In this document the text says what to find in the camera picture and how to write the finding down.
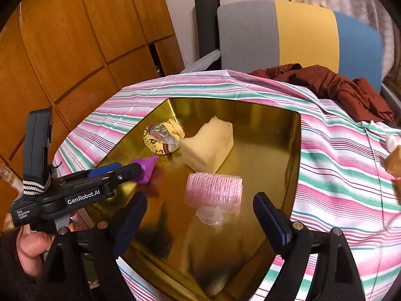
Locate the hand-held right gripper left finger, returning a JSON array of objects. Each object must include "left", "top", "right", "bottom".
[{"left": 34, "top": 191, "right": 148, "bottom": 301}]

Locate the thin grey cord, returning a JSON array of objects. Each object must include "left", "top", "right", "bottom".
[{"left": 381, "top": 207, "right": 401, "bottom": 230}]

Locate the tan small item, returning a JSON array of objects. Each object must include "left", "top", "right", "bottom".
[{"left": 384, "top": 145, "right": 401, "bottom": 181}]

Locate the white crumpled plastic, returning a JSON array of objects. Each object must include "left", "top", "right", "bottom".
[{"left": 385, "top": 134, "right": 401, "bottom": 152}]

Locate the yellow patterned cloth ball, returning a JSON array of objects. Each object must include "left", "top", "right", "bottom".
[{"left": 143, "top": 119, "right": 185, "bottom": 156}]

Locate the pink hair roller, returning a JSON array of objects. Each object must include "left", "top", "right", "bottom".
[{"left": 184, "top": 172, "right": 244, "bottom": 225}]

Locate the gold metal tray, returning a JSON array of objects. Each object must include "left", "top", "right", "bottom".
[{"left": 84, "top": 98, "right": 302, "bottom": 301}]

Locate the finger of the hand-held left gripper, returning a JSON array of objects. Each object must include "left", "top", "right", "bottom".
[
  {"left": 87, "top": 162, "right": 123, "bottom": 179},
  {"left": 102, "top": 164, "right": 143, "bottom": 185}
]

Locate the person's left forearm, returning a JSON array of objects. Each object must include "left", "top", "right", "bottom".
[{"left": 0, "top": 234, "right": 44, "bottom": 301}]

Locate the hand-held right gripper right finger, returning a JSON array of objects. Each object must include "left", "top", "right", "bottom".
[{"left": 253, "top": 192, "right": 365, "bottom": 301}]

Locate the maroon cloth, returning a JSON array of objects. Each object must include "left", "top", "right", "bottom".
[{"left": 249, "top": 63, "right": 395, "bottom": 123}]

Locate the purple wrapper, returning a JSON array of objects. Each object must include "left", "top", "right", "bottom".
[{"left": 131, "top": 155, "right": 159, "bottom": 185}]

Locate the person's left hand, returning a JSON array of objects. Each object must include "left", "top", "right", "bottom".
[{"left": 16, "top": 221, "right": 77, "bottom": 277}]

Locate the wooden wardrobe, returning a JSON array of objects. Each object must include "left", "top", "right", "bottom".
[{"left": 0, "top": 0, "right": 186, "bottom": 229}]

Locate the grey yellow blue chair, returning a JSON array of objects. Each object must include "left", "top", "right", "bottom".
[{"left": 217, "top": 0, "right": 401, "bottom": 109}]

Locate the yellow sponge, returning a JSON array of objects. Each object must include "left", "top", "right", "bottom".
[{"left": 180, "top": 116, "right": 234, "bottom": 174}]

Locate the striped tablecloth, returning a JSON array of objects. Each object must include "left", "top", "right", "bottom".
[{"left": 52, "top": 68, "right": 401, "bottom": 301}]

